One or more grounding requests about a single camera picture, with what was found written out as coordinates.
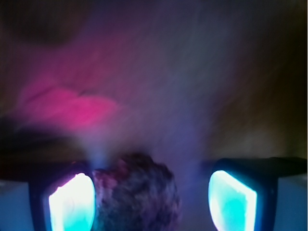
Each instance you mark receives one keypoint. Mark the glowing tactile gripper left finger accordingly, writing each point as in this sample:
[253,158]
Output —
[46,197]

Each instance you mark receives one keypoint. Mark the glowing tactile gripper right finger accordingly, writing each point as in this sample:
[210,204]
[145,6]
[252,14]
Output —
[262,194]

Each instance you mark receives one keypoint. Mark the dark speckled rock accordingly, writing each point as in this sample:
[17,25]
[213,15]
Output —
[136,194]

